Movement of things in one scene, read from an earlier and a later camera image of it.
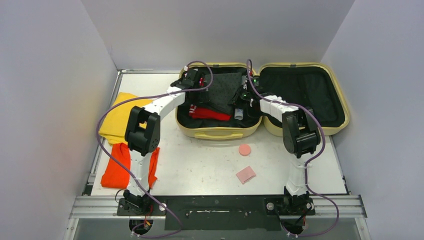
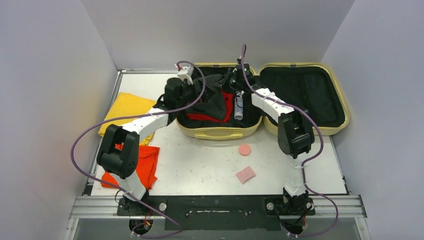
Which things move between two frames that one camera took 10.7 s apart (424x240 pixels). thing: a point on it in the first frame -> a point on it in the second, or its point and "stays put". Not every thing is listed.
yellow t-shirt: (113, 126) stays put
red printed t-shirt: (200, 113) -> (228, 101)
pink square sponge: (245, 174) stays put
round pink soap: (244, 149) stays put
